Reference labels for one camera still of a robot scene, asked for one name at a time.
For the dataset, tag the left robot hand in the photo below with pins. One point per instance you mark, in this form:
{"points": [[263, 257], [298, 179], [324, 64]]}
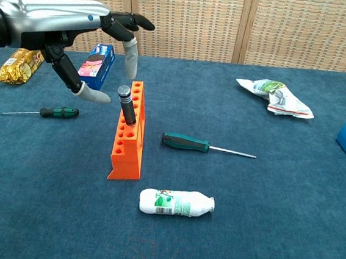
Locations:
{"points": [[55, 14]]}

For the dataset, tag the small green black screwdriver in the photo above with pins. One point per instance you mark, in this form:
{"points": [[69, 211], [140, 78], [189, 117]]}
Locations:
{"points": [[59, 112]]}

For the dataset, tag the orange screwdriver holder block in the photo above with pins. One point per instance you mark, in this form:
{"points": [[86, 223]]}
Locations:
{"points": [[127, 162]]}

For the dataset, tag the blue pink cookie box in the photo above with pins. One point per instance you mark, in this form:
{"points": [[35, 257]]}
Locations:
{"points": [[96, 64]]}

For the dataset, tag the gold foil snack packet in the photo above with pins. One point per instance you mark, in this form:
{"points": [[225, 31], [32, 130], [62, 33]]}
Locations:
{"points": [[16, 68]]}

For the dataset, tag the large green black screwdriver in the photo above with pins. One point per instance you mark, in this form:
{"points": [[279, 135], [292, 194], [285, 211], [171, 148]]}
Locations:
{"points": [[184, 142]]}

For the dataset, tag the white plastic bottle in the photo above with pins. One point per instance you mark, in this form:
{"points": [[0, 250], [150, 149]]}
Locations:
{"points": [[178, 203]]}

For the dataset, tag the crumpled white snack bag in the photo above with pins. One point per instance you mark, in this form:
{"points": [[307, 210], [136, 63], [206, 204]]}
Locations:
{"points": [[274, 93]]}

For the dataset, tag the blue felt table cover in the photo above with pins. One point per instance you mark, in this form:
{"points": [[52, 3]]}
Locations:
{"points": [[244, 219]]}

